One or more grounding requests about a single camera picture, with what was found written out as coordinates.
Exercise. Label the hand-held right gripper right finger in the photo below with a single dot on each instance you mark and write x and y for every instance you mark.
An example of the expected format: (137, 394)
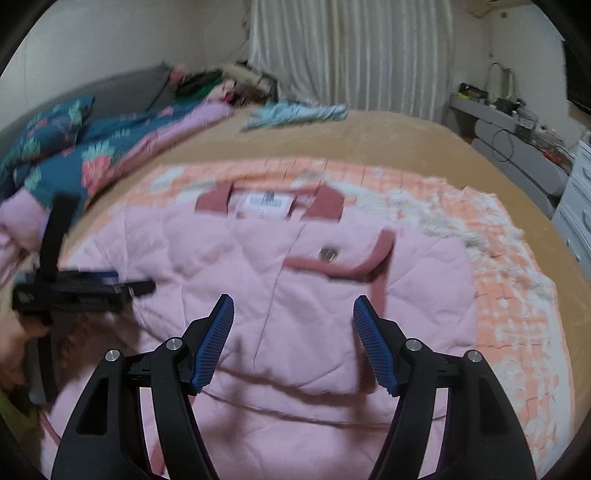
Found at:
(374, 350)

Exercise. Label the white air conditioner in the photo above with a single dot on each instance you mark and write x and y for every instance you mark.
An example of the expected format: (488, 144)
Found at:
(485, 3)

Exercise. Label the white drawer cabinet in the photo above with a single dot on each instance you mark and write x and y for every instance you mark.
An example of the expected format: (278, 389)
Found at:
(577, 198)

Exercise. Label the desk clutter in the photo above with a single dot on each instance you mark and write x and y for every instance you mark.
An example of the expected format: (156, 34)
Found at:
(512, 108)

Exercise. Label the white curtain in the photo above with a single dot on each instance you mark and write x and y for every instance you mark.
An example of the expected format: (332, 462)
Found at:
(351, 50)

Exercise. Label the pink quilted jacket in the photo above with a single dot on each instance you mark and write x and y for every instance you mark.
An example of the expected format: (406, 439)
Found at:
(277, 300)

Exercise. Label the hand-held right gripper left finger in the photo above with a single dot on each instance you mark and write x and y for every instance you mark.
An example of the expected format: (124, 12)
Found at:
(214, 346)

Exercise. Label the grey desk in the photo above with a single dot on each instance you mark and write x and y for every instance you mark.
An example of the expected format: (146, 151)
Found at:
(521, 152)

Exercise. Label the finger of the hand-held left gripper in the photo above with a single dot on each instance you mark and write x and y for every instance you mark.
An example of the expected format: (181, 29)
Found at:
(124, 290)
(92, 275)

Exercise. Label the floral blue pink-lined quilt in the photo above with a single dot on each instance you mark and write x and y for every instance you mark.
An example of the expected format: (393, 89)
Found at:
(92, 157)

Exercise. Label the grey pillow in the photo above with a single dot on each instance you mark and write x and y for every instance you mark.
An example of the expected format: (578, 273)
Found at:
(134, 90)

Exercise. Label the tan bed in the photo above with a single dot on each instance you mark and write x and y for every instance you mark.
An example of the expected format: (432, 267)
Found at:
(392, 134)

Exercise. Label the pile of clothes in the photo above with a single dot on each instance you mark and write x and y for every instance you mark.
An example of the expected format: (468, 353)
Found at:
(217, 85)

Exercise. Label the orange checked blanket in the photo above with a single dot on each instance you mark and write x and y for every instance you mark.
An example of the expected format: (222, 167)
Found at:
(508, 300)

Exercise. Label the person's left hand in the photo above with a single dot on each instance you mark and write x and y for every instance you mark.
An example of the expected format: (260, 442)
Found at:
(18, 355)

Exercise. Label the light blue cloth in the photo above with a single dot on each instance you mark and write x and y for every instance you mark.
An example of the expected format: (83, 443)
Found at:
(295, 113)

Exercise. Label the black television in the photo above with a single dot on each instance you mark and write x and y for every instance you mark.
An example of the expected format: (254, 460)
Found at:
(579, 92)

